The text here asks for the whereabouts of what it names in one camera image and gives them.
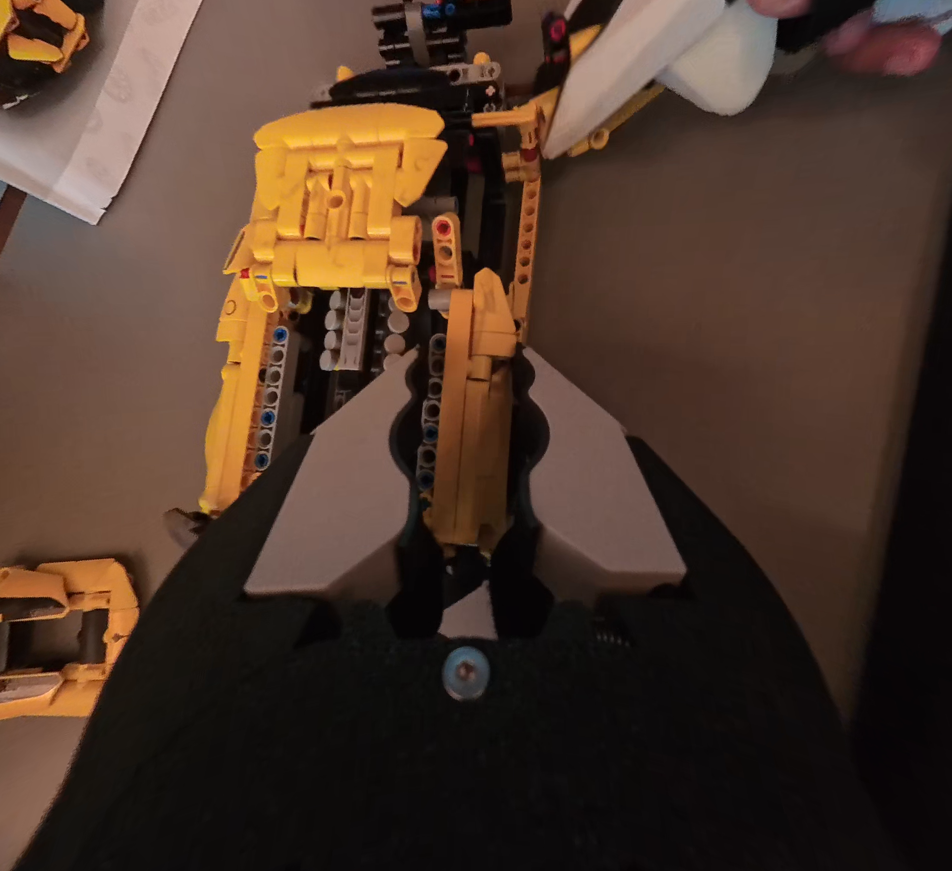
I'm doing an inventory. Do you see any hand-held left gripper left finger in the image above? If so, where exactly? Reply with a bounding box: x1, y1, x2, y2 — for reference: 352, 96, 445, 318
242, 349, 422, 603

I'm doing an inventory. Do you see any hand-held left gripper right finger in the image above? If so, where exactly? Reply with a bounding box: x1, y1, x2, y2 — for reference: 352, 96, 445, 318
515, 347, 688, 595

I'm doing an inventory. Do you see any grey black brick chassis module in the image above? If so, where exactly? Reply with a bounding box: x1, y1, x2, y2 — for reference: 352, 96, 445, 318
370, 0, 514, 106

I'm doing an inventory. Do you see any yellow toy brick car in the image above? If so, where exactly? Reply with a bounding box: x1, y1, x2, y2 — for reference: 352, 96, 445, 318
164, 23, 666, 563

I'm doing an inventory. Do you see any grey desk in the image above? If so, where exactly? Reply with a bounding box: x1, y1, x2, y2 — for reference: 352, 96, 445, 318
0, 0, 938, 850

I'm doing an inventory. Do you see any yellow brick hood panel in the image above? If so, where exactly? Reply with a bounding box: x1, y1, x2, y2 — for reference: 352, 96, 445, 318
0, 557, 141, 722

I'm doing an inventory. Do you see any black perforated seat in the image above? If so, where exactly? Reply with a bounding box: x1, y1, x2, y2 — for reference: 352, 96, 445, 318
855, 217, 952, 871

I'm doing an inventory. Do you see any white instruction booklet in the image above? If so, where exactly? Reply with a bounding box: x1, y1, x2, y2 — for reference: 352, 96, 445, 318
0, 0, 239, 225

